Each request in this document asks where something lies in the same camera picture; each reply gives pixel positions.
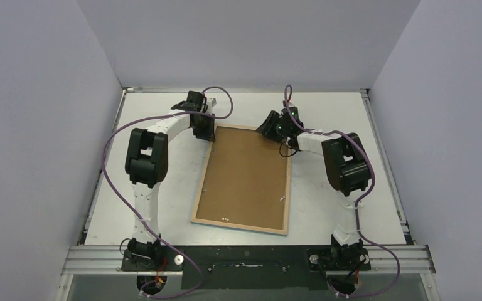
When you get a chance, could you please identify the brown cardboard backing board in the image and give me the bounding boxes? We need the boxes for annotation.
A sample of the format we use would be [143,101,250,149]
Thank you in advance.
[195,126,289,231]

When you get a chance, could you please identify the blue wooden picture frame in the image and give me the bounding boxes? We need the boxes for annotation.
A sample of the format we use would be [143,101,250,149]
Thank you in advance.
[190,123,294,237]

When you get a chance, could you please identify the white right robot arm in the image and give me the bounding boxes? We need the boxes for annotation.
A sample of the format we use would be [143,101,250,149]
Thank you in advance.
[255,107,372,269]

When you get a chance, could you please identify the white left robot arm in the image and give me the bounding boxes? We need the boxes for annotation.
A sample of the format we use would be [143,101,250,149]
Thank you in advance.
[125,91,215,270]

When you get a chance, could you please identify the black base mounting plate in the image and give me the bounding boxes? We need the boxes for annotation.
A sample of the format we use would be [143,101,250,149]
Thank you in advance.
[120,245,371,290]

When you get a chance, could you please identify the aluminium front rail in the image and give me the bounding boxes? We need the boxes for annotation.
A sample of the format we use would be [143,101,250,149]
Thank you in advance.
[61,245,436,275]

